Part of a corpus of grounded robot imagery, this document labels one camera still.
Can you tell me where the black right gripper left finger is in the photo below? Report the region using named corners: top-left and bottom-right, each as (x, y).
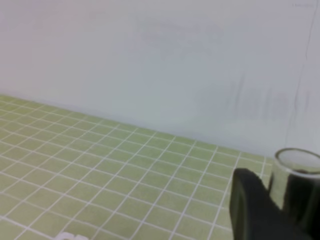
top-left (229, 168), bottom-right (320, 240)

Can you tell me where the clear test tube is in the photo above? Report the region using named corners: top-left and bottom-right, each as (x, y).
top-left (268, 148), bottom-right (320, 229)

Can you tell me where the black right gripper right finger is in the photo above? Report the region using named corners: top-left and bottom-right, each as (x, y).
top-left (283, 171), bottom-right (320, 235)

